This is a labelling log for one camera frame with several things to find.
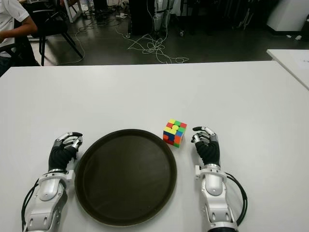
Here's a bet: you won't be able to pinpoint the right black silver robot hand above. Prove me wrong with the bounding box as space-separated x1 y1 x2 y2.
192 126 221 167

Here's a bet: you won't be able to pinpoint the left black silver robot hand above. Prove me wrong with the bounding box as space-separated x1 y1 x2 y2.
48 131 84 171

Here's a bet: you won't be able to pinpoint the multicoloured Rubik's cube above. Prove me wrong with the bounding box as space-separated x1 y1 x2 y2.
163 118 188 147

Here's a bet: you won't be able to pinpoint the dark brown round plate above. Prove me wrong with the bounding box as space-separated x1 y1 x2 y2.
74 129 178 227

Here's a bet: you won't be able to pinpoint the black office chair with armrest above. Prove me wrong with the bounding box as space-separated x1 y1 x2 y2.
0 19 42 67

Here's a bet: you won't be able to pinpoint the white neighbouring table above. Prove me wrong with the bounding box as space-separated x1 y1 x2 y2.
267 49 309 91

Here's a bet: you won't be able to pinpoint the black chair with slanted legs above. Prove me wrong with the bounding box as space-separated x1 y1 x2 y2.
24 0 84 66

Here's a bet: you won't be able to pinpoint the silver humanoid robot legs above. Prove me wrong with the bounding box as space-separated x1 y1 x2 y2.
154 0 171 32

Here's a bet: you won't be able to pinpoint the seated person in white shirt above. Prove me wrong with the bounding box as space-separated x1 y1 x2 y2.
0 0 39 76

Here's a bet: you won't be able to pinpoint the black cabinet on casters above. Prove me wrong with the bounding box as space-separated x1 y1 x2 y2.
129 0 155 37

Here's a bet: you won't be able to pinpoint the white cabinet with black base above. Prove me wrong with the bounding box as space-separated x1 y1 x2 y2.
266 0 309 32

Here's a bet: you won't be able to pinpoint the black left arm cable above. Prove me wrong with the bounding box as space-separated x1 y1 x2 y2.
21 178 41 232

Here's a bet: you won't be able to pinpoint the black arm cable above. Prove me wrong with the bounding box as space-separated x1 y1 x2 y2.
224 172 249 227
21 178 41 232

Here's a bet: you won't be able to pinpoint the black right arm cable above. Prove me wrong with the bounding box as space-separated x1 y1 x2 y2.
224 172 249 227

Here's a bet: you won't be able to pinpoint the tangled white floor cable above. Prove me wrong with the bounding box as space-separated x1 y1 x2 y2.
115 23 190 65

